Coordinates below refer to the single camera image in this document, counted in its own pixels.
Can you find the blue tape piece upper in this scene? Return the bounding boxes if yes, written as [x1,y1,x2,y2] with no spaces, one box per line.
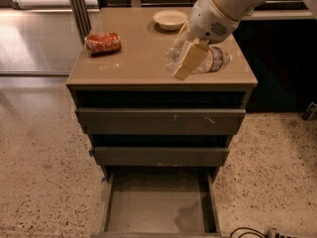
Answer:
[88,150,94,157]

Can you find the dark floor box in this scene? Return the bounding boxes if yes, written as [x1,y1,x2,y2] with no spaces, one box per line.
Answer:
[301,102,317,121]

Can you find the open grey bottom drawer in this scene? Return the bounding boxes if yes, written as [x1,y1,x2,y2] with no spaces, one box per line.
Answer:
[91,167,224,238]

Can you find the white ceramic bowl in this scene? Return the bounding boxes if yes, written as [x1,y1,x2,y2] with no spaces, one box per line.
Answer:
[153,10,188,31]

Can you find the grey top drawer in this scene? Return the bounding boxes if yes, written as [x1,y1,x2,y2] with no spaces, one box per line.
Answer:
[75,108,246,135]

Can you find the crushed orange soda can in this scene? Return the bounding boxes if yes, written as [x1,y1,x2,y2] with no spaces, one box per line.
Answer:
[86,32,121,56]

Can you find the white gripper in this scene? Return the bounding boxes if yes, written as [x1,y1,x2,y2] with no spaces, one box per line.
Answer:
[172,0,239,80]

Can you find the clear plastic water bottle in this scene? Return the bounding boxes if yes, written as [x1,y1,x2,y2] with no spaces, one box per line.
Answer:
[164,46,232,74]

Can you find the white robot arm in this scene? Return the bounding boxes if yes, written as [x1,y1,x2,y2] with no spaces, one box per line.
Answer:
[172,0,317,80]

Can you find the grey middle drawer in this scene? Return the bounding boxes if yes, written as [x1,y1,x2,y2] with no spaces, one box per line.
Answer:
[90,147,229,167]

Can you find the grey three-drawer cabinet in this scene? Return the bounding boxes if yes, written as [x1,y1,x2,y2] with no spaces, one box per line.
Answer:
[66,8,257,175]

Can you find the grey power strip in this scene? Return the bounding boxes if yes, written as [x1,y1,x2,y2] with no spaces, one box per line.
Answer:
[265,228,308,238]

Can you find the black cable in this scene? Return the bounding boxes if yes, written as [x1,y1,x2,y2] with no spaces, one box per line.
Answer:
[229,226,267,238]

